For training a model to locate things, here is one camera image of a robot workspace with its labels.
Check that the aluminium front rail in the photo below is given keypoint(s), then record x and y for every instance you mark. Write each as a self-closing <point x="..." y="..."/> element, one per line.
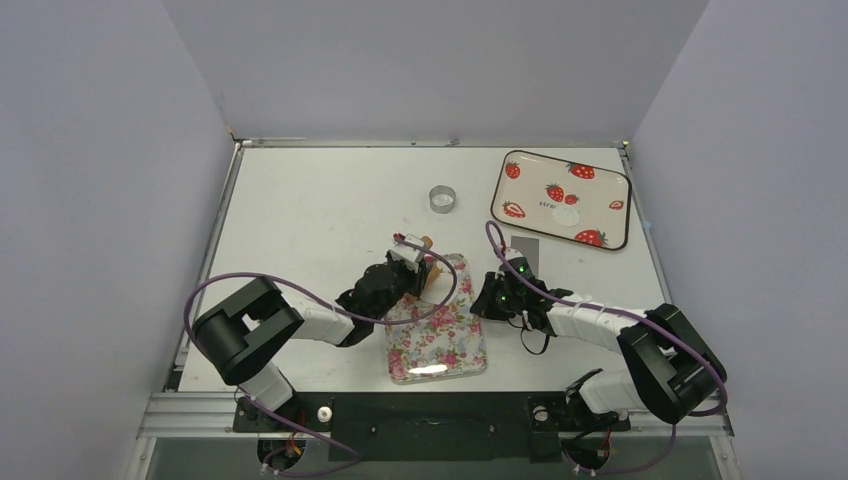
<point x="211" y="415"/>

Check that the flat round dumpling wrapper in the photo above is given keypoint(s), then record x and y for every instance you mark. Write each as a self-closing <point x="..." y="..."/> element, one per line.
<point x="566" y="215"/>

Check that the strawberry pattern tray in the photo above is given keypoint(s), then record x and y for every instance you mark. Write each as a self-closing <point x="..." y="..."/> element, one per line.
<point x="530" y="185"/>

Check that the metal spatula wooden handle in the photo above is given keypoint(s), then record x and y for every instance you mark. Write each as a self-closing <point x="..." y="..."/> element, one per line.
<point x="528" y="248"/>

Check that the white dough piece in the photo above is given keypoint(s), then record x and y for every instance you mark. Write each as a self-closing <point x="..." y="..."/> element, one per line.
<point x="438" y="286"/>

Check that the floral pattern tray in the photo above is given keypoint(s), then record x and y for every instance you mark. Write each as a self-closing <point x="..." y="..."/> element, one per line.
<point x="446" y="344"/>

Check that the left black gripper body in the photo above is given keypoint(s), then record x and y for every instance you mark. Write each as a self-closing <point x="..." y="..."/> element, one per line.
<point x="405" y="281"/>

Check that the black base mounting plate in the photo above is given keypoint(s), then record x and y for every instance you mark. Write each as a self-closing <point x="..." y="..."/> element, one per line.
<point x="470" y="426"/>

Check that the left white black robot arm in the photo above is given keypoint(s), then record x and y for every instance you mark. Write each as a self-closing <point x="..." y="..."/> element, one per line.
<point x="241" y="334"/>

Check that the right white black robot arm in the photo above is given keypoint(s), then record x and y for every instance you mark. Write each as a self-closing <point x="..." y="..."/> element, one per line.
<point x="669" y="369"/>

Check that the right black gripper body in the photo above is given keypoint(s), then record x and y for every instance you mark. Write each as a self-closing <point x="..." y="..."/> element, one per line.
<point x="488" y="303"/>

